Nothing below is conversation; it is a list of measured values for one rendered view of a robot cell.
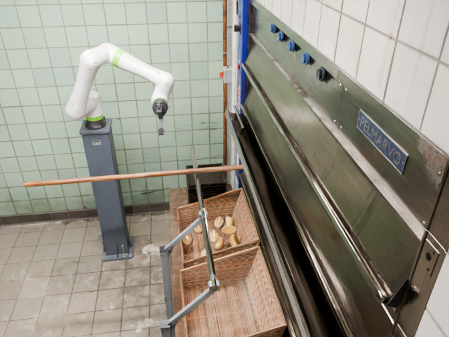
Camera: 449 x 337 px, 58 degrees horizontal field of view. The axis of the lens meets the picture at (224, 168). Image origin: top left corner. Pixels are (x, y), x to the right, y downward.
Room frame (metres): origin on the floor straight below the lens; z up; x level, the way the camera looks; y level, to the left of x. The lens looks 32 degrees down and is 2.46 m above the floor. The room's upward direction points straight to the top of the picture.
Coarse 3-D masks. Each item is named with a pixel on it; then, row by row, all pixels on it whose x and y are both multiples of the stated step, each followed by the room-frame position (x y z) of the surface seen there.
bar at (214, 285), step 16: (192, 160) 2.20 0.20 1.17; (192, 224) 1.65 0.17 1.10; (176, 240) 1.63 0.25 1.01; (208, 240) 1.45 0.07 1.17; (160, 256) 1.61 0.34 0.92; (208, 256) 1.34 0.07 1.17; (208, 272) 1.26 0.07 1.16; (208, 288) 1.19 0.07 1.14; (192, 304) 1.17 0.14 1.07; (160, 320) 1.17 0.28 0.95; (176, 320) 1.16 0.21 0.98
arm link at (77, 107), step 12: (96, 48) 2.48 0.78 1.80; (84, 60) 2.37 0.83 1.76; (96, 60) 2.39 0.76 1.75; (84, 72) 2.38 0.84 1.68; (96, 72) 2.42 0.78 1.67; (84, 84) 2.41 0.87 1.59; (72, 96) 2.44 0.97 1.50; (84, 96) 2.44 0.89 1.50; (72, 108) 2.43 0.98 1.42; (84, 108) 2.47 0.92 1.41
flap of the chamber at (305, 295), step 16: (240, 128) 2.16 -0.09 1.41; (256, 144) 1.98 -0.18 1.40; (256, 160) 1.79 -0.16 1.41; (256, 176) 1.63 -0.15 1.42; (272, 192) 1.51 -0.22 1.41; (272, 208) 1.38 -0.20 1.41; (288, 224) 1.29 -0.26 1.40; (288, 240) 1.18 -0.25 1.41; (288, 256) 1.09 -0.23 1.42; (304, 256) 1.11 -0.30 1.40; (304, 272) 1.02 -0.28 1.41; (288, 288) 0.94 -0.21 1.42; (304, 288) 0.94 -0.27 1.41; (320, 288) 0.95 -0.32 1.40; (304, 304) 0.87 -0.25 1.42; (320, 304) 0.88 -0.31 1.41; (320, 320) 0.82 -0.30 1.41; (336, 320) 0.83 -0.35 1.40; (304, 336) 0.76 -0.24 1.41; (320, 336) 0.76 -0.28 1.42; (336, 336) 0.77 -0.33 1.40
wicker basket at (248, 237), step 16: (240, 192) 2.35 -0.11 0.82; (192, 208) 2.30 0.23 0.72; (208, 208) 2.32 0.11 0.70; (224, 208) 2.34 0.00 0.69; (240, 208) 2.26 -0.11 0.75; (224, 224) 2.28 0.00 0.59; (240, 224) 2.18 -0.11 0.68; (192, 240) 2.11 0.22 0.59; (224, 240) 2.11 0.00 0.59; (240, 240) 2.08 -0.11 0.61; (256, 240) 1.82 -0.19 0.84; (192, 256) 1.96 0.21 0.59
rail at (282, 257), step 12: (240, 144) 1.90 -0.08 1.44; (252, 180) 1.56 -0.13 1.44; (264, 204) 1.37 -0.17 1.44; (264, 216) 1.30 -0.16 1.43; (276, 240) 1.15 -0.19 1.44; (288, 264) 1.03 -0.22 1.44; (288, 276) 0.97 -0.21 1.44; (300, 300) 0.87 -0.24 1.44; (300, 312) 0.82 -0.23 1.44; (312, 336) 0.74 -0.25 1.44
